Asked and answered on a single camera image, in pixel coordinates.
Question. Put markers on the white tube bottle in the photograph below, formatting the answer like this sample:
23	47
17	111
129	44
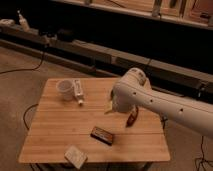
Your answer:
78	91

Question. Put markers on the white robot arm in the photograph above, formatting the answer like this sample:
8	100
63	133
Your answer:
130	91

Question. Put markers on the black and brown eraser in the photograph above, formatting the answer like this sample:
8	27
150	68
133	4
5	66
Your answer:
102	135

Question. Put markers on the black box on ledge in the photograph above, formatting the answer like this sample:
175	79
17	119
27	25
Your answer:
65	35

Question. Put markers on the white spray bottle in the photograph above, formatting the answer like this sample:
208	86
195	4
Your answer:
23	22

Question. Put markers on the white cup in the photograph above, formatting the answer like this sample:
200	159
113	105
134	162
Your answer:
65	88

